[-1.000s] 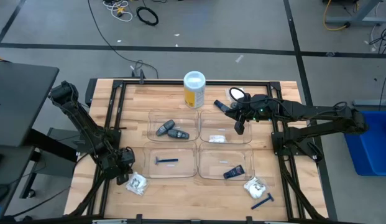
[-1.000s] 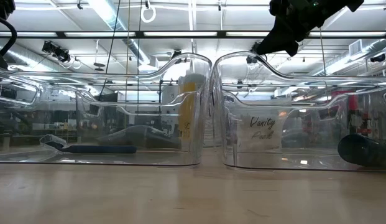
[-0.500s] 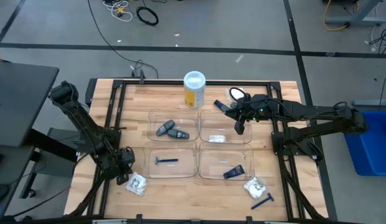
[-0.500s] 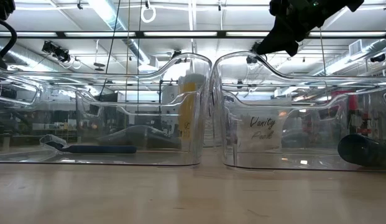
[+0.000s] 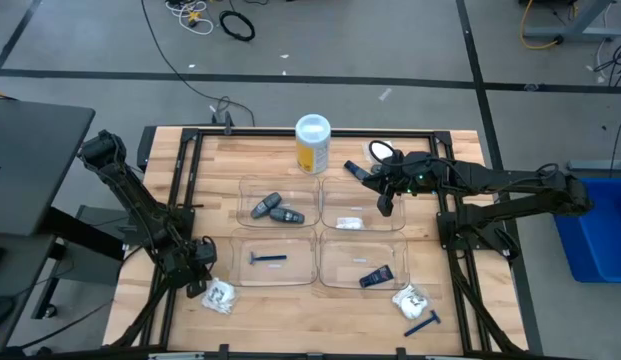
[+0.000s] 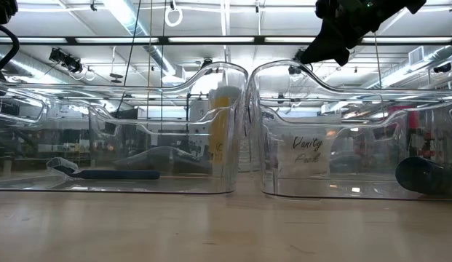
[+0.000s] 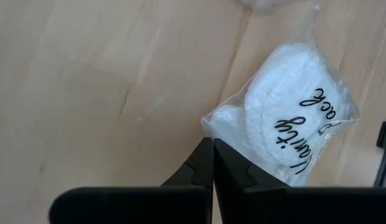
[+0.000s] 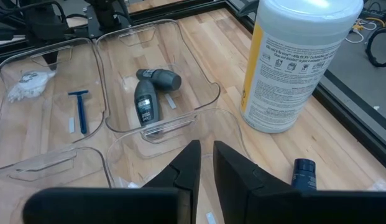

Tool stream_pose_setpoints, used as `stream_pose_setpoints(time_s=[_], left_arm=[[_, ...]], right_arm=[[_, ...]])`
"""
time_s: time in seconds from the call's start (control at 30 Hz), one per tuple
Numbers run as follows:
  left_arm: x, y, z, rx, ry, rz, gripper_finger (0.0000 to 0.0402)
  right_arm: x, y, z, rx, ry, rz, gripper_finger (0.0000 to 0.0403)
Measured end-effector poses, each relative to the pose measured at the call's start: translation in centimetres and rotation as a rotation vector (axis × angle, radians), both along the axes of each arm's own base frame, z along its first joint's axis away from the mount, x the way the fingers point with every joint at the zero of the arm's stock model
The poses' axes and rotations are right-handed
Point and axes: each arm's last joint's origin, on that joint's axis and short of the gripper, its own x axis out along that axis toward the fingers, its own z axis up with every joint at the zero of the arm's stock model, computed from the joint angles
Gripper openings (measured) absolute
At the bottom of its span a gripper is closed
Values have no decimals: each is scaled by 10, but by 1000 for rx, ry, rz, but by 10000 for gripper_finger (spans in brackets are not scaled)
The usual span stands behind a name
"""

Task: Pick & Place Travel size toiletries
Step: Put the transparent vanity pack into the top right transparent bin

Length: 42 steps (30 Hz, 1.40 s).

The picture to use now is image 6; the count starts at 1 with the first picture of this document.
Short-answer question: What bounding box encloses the black hanging cable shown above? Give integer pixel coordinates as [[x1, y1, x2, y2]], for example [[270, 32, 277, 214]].
[[114, 0, 143, 119]]

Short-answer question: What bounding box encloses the black ceiling camera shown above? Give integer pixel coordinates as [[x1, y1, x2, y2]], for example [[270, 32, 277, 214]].
[[432, 62, 452, 74], [49, 47, 84, 74]]

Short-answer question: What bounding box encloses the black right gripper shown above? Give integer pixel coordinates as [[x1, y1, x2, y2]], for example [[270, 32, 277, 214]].
[[299, 0, 363, 68]]

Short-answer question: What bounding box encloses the white vanity pack pouch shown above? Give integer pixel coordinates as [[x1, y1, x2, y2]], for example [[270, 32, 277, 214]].
[[275, 115, 342, 180]]

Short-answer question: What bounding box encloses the dark blue tube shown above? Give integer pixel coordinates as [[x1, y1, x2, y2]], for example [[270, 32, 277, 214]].
[[394, 156, 452, 197]]

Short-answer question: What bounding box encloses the blue razor with clear cap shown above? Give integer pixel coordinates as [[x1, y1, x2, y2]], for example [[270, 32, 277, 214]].
[[46, 156, 161, 181]]

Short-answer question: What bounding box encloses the white looped cable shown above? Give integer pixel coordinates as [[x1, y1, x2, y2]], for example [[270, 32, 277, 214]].
[[164, 6, 183, 28]]

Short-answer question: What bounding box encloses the black beam with light strips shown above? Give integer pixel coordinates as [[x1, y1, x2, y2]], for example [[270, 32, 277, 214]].
[[0, 35, 452, 47]]

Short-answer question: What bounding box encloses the red cabinet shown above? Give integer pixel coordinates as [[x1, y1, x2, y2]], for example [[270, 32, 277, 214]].
[[387, 105, 419, 130]]

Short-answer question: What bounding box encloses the black hanging camera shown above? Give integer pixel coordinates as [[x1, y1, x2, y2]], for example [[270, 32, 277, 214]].
[[288, 60, 314, 76]]

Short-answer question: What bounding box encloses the yellow canister with white lid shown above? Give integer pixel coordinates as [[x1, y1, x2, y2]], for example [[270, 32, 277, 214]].
[[208, 86, 243, 183]]

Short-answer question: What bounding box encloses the red equipment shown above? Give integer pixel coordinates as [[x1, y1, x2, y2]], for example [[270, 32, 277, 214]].
[[418, 130, 443, 161]]

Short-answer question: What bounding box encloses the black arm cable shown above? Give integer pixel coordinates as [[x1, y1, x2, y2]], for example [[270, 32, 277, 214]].
[[0, 20, 21, 81]]

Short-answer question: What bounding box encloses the clear plastic bin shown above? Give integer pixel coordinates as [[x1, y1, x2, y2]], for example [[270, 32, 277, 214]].
[[0, 61, 250, 196], [246, 59, 452, 203]]

